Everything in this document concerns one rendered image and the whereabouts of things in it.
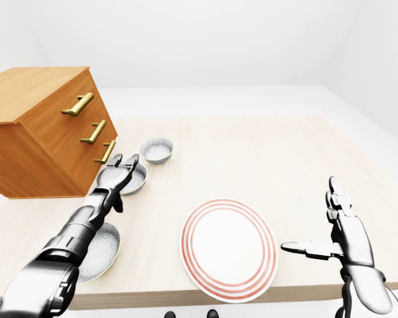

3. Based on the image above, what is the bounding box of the short brass drawer handle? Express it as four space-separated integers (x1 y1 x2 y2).
93 140 117 164

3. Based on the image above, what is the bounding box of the wooden cabinet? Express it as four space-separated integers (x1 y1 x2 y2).
0 66 118 199

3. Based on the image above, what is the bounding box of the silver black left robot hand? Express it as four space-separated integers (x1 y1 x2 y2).
97 154 140 213

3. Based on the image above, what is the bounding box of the medium brass drawer handle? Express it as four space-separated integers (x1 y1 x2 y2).
80 119 107 145

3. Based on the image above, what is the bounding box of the small wooden drawer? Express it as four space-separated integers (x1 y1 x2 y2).
64 120 118 197

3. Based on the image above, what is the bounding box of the medium wooden drawer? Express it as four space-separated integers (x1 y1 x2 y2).
40 98 112 177

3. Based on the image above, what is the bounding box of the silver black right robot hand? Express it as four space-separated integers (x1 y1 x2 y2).
281 175 375 268

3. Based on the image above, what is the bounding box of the grey patterned bowl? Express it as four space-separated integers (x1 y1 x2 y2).
119 163 148 197
77 222 122 285
139 137 174 166

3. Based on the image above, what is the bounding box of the white plate with red rings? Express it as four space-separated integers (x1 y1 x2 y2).
180 198 280 304

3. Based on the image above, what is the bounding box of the long brass drawer handle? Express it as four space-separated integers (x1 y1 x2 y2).
61 92 95 117

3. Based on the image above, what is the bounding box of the large wooden drawer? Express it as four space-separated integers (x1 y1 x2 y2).
14 67 103 150

